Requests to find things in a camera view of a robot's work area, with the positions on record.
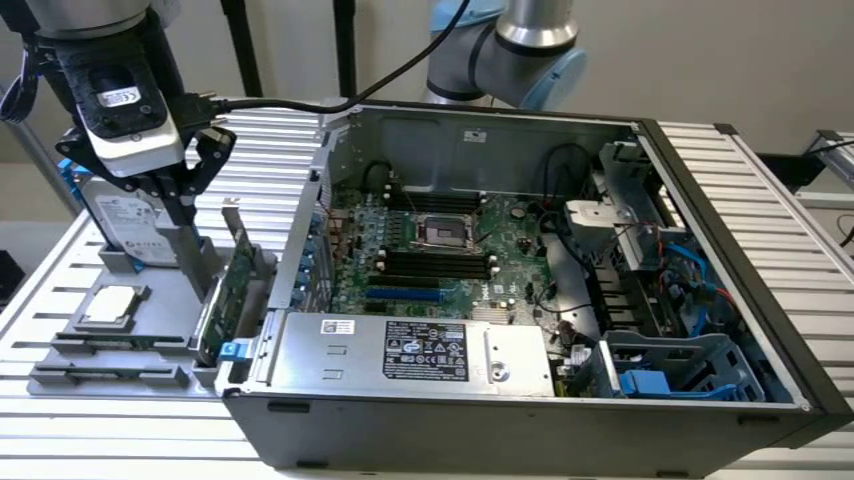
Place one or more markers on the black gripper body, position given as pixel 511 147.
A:
pixel 172 75

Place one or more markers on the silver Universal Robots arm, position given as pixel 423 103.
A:
pixel 527 30

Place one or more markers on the black RAM slot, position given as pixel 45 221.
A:
pixel 436 254
pixel 436 261
pixel 433 192
pixel 433 202
pixel 436 268
pixel 436 275
pixel 433 197

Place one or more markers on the blue expansion slot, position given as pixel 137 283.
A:
pixel 403 295

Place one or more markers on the black stand pole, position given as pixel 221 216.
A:
pixel 344 45
pixel 242 45

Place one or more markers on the silver hard disk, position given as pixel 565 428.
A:
pixel 126 225

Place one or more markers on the blue card retention clips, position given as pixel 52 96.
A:
pixel 313 260

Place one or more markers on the green graphics card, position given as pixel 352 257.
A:
pixel 229 300

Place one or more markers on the silver CPU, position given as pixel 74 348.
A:
pixel 114 304

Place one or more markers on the CPU socket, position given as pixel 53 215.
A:
pixel 445 231

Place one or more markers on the blue case latch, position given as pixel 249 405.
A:
pixel 237 351

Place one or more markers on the grey parts rack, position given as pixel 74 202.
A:
pixel 86 350

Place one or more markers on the grey power supply unit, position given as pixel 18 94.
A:
pixel 373 360

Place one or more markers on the green motherboard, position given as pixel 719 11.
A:
pixel 513 265

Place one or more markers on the silver chipset heatsink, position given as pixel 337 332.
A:
pixel 495 313

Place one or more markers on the metal disk bay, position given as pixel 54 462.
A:
pixel 633 200

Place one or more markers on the black open PC case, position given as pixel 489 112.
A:
pixel 507 435

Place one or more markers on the blue drive connector block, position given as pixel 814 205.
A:
pixel 643 384

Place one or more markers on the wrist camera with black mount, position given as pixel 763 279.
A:
pixel 129 135

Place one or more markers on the silver fan bracket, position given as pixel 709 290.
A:
pixel 593 217

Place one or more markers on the aluminium side table frame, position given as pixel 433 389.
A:
pixel 834 160

